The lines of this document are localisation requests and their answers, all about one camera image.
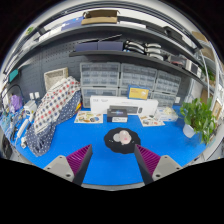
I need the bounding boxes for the grey pegboard panel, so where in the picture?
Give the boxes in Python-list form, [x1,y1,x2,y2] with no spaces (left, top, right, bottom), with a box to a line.
[18,39,84,103]

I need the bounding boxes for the white woven basket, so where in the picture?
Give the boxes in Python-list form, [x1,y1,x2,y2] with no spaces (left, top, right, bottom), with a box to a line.
[43,67,70,93]

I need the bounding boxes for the small black box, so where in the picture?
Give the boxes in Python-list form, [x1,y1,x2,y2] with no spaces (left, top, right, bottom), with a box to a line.
[106,108,129,124]

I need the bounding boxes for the green potted plant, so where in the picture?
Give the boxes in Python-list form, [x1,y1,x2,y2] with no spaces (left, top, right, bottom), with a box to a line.
[179,97,218,145]

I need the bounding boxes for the purple soft bag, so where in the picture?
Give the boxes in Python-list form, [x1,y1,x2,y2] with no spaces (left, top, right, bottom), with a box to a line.
[9,94,24,113]

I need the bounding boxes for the food sticker sheet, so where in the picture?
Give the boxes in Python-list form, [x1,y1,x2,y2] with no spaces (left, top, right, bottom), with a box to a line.
[73,110,104,125]

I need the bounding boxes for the teal tool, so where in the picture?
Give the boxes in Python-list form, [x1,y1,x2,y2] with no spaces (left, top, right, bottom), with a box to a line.
[7,68,20,83]

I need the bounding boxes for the blue and yellow card package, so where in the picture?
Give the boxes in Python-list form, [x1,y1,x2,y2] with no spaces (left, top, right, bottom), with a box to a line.
[127,85,150,101]

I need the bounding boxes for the red blue checkered cloth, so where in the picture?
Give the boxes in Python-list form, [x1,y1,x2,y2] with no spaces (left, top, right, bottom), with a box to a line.
[33,76,82,134]

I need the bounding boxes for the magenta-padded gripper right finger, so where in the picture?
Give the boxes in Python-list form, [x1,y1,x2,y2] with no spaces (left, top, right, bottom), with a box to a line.
[133,144,183,186]

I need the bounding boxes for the small white appliance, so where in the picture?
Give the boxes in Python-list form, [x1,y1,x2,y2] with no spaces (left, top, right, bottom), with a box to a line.
[22,99,38,118]

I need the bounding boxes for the pink computer mouse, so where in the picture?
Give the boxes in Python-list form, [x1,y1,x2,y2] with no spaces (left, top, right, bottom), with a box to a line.
[117,130,132,147]

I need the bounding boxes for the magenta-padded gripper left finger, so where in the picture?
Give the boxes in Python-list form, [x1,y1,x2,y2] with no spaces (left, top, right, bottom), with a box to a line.
[43,143,94,187]

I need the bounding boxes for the cartoon sticker sheet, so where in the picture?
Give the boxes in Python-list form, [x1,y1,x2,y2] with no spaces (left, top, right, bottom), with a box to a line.
[139,114,166,128]

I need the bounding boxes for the black mouse pad with eyes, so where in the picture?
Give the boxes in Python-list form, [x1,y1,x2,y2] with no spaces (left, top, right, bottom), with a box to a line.
[103,126,142,155]

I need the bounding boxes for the clear plastic tissue pack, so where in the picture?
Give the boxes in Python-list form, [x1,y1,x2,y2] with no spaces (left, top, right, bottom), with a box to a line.
[154,106,179,122]

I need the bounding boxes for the long white keyboard box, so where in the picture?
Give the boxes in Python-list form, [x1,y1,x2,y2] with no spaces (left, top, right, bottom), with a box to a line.
[89,95,159,116]

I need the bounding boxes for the navy polka-dot cloth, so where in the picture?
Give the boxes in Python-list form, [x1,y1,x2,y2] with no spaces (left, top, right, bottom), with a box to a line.
[25,89,83,158]

